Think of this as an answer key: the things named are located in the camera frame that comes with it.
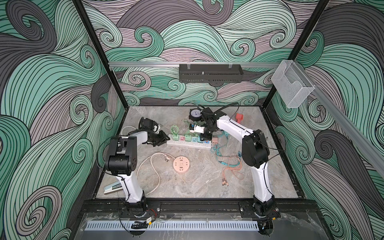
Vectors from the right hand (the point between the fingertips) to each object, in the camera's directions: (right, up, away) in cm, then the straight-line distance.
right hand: (203, 135), depth 96 cm
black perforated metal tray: (+5, +42, 0) cm, 42 cm away
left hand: (-23, -2, +1) cm, 24 cm away
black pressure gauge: (-5, +14, +14) cm, 21 cm away
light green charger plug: (-19, +4, +2) cm, 20 cm away
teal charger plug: (-3, -2, -4) cm, 5 cm away
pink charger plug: (+8, -4, +2) cm, 9 cm away
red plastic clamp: (+29, +12, +17) cm, 36 cm away
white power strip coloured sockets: (+2, -6, -1) cm, 6 cm away
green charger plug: (-10, -1, -2) cm, 11 cm away
